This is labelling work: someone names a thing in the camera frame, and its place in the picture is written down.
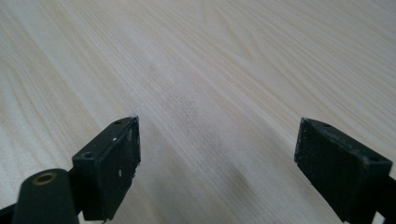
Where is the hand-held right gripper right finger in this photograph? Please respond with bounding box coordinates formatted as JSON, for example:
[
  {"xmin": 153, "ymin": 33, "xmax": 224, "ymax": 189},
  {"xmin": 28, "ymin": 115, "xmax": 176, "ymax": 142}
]
[{"xmin": 293, "ymin": 117, "xmax": 393, "ymax": 224}]

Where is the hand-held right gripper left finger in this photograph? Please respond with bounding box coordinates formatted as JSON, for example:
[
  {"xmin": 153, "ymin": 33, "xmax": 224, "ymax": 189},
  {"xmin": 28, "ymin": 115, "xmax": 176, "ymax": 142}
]
[{"xmin": 71, "ymin": 115, "xmax": 142, "ymax": 222}]

